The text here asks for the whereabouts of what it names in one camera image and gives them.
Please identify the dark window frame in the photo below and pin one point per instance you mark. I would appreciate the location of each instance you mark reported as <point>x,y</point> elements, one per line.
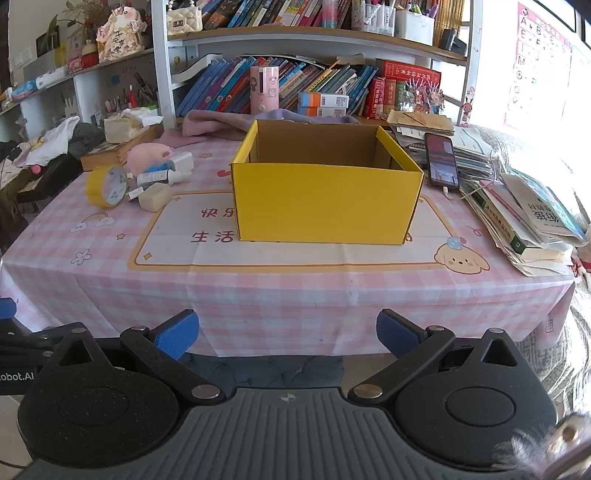
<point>556,14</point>

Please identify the pink plush pig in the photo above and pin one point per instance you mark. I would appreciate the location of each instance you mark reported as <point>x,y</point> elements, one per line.
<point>145,157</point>

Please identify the grey fluffy cuff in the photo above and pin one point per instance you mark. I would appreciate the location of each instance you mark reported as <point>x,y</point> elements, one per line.
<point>540,443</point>

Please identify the small black box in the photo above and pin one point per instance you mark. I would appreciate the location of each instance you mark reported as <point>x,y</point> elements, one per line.
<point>451,40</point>

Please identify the white soap block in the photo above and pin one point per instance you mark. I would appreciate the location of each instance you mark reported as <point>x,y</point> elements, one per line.
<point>156,197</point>

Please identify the teal cover book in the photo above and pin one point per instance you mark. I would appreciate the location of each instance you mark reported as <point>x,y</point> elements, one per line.
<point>547,210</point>

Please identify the colourful figurine display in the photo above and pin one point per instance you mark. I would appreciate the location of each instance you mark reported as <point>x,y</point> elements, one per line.
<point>420,97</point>

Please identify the alphabet wall poster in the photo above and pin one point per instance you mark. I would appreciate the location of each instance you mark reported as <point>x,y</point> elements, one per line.
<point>538,60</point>

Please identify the yellow tape roll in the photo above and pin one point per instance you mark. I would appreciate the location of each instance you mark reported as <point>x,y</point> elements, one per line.
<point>104,187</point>

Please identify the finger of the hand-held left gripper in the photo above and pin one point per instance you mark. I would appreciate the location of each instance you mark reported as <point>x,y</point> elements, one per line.
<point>6,308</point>

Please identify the cream tissue pack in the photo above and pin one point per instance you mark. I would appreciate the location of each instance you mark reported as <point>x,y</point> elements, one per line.
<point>122,127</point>

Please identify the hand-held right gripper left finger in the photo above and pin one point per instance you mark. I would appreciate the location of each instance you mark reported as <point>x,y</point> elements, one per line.
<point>178,331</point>

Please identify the wooden tray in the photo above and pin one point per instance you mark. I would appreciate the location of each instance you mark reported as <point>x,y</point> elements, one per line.
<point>108,154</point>

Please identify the dried flower bunch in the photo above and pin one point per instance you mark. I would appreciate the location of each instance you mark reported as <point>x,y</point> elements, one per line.
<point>85,11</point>

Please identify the wide red book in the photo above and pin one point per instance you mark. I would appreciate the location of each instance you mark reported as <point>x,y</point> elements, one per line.
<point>406,71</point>

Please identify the black furniture piece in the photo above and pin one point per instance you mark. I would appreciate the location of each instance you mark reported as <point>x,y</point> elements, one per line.
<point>46,180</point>

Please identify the pile of books and papers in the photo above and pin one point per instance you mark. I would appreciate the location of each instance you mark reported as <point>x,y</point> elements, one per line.
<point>503,217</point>

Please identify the yellow cardboard box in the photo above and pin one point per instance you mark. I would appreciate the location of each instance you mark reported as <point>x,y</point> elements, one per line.
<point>323,203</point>

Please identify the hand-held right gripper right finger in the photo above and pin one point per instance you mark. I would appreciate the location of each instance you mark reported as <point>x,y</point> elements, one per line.
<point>396,330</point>

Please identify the white wipes pack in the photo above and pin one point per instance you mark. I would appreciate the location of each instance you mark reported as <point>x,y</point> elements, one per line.
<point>51,77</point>

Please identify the red small bottle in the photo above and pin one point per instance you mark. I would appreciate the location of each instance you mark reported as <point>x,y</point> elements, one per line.
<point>134,96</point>

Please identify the orange white carton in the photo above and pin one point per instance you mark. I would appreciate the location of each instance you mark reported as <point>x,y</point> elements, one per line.
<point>321,111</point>
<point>323,99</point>

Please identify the black smartphone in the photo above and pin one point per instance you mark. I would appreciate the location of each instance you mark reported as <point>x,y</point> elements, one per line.
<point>441,159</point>

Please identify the red thick dictionary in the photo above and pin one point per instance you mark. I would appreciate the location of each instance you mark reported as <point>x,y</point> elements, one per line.
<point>375,98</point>

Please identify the floral fabric bag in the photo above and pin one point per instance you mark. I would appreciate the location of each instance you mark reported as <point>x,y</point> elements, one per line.
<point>119,37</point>

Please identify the dark garment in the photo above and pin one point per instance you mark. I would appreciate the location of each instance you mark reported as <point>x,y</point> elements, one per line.
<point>87,136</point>

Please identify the white side shelf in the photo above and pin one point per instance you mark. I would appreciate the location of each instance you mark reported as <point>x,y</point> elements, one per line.
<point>90,81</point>

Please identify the pen holder with pens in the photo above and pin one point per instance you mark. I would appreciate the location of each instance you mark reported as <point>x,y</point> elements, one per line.
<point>374,18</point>

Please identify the pink and purple cloth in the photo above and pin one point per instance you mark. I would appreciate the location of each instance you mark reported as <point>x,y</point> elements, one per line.
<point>217,121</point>

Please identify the white storage box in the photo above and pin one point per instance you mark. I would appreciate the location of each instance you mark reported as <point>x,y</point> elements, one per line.
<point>414,26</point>

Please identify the row of colourful books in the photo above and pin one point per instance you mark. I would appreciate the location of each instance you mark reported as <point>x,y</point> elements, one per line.
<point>231,83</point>

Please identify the brown paper envelope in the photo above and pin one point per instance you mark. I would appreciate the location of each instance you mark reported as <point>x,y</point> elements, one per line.
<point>422,121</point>

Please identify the red small jar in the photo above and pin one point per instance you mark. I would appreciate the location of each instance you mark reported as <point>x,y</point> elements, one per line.
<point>90,55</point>

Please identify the pink cylindrical container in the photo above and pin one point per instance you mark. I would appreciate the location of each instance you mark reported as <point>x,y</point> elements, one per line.
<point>264,90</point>

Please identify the blue wipes pack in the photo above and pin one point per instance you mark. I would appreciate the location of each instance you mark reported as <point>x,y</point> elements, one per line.
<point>24,90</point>

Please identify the white bookshelf frame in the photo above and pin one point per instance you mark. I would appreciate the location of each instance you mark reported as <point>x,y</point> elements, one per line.
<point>159,60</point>

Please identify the row of assorted books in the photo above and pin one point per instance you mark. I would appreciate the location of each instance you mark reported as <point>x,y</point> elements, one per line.
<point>272,11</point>

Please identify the beige plush toy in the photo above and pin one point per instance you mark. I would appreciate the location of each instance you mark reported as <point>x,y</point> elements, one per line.
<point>582,258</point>

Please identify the white printed garment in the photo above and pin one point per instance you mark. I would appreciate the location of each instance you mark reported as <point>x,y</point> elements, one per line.
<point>48,141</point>

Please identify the white printed tube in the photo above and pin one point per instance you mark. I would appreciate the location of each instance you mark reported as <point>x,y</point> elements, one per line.
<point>154,177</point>

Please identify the white quilted handbag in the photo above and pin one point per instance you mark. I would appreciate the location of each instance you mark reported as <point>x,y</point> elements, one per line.
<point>183,18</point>

